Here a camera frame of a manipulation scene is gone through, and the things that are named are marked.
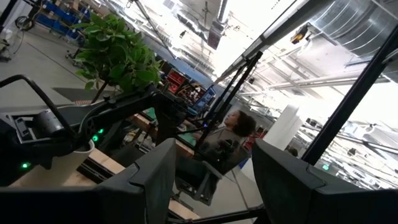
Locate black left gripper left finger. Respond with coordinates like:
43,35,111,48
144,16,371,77
0,138,178,224

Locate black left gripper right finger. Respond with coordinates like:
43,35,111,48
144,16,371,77
251,138,398,224

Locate white plant pot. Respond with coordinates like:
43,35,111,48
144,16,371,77
9,139,96,189

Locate white round column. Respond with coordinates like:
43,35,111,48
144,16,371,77
262,104,304,152

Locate black office chair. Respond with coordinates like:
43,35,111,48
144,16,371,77
175,139,249,206

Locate person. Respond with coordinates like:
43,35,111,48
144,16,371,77
192,110,257,175

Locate blue-lit monitor screen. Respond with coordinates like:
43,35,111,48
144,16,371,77
192,85,217,113

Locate red storage bins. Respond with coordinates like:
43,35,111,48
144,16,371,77
166,68,187,94

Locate black slanted support pole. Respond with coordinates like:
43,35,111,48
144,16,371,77
192,51,264,150

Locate blue storage bins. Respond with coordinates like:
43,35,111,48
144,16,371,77
35,0,91,41

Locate green leafy plant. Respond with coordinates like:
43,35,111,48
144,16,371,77
72,14,163,105

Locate yellow ceiling fixture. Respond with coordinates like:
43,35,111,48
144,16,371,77
290,24,312,45

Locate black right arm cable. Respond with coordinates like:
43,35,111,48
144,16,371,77
0,74,77,138

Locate black aluminium rig frame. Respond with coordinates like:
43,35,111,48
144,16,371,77
76,24,398,224

